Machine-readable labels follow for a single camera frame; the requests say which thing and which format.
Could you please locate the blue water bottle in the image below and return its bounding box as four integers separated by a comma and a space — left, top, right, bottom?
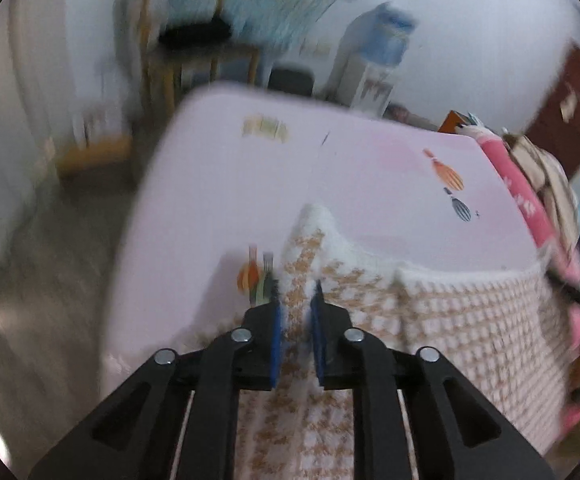
365, 2, 418, 67

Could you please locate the wooden chair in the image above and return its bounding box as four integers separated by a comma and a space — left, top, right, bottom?
137, 0, 263, 116

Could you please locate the pink floral blanket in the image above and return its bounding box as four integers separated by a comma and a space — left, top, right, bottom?
477, 132, 580, 436

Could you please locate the beige clothes pile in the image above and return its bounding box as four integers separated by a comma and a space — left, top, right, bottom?
502, 132, 580, 256

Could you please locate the white water dispenser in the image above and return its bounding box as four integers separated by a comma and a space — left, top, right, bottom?
326, 12, 402, 117

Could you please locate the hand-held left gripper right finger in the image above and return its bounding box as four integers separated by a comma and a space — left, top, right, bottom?
312, 282, 556, 480

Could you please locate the low wooden stool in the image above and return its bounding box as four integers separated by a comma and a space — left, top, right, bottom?
57, 137, 133, 181

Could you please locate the black cloth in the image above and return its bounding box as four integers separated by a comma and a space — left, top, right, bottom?
159, 20, 233, 46

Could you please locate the brown wooden door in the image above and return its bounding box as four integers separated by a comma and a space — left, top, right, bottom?
525, 42, 580, 181

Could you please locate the orange box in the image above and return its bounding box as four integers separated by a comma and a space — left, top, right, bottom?
440, 110, 471, 133

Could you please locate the beige houndstooth coat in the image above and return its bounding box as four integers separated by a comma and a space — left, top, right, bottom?
100, 204, 578, 480

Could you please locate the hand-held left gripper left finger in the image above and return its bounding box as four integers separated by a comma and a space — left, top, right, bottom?
27, 302, 285, 480

